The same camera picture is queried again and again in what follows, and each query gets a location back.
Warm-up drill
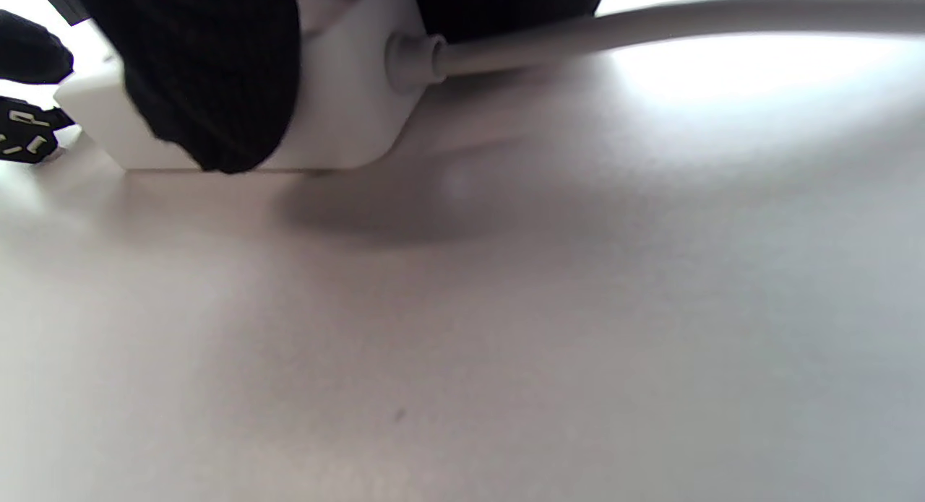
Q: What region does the person's left hand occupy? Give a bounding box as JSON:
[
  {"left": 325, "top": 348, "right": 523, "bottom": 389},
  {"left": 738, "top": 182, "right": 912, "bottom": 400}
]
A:
[{"left": 0, "top": 9, "right": 74, "bottom": 85}]

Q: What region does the person's right hand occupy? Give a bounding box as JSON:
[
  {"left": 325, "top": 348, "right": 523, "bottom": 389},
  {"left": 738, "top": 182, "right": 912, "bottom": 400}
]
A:
[{"left": 67, "top": 0, "right": 608, "bottom": 175}]

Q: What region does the black oven power cord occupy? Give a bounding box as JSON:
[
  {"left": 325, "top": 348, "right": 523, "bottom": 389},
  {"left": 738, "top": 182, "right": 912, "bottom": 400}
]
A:
[{"left": 0, "top": 96, "right": 76, "bottom": 165}]

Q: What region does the white power strip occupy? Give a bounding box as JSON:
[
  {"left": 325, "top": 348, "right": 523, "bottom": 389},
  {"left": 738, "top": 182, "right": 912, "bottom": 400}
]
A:
[{"left": 53, "top": 0, "right": 436, "bottom": 173}]

